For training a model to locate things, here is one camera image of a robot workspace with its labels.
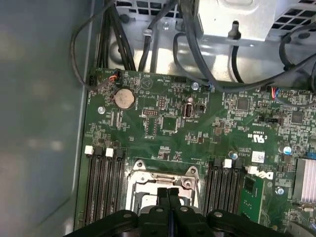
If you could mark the green RAM stick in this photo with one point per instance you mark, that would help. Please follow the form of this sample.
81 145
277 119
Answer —
250 197

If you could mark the silver drive cage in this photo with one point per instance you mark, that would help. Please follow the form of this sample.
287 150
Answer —
217 14

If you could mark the internal USB port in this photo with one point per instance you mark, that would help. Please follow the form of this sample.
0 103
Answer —
189 111

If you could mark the black RAM slot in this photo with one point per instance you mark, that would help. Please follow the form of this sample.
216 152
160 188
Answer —
119 185
98 185
109 185
217 187
88 185
237 187
227 187

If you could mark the white barcode sticker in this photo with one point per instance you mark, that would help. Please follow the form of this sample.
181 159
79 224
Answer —
257 157

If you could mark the metal socket cover frame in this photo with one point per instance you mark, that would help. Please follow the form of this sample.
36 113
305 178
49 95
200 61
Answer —
145 179

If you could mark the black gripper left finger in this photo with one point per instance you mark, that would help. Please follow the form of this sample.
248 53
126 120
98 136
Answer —
160 222

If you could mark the green motherboard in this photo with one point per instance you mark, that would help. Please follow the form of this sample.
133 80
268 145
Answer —
222 128

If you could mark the CPU socket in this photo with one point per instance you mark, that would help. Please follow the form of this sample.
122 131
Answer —
193 170

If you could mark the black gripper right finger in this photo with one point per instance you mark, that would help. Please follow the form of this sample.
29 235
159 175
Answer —
177 222

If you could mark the silver finned heatsink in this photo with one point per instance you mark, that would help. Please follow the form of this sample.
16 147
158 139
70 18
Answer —
306 180

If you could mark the open black PC case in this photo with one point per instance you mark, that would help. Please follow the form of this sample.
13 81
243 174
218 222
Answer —
37 98

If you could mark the silver coin battery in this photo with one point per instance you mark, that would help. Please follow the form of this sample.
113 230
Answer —
124 98

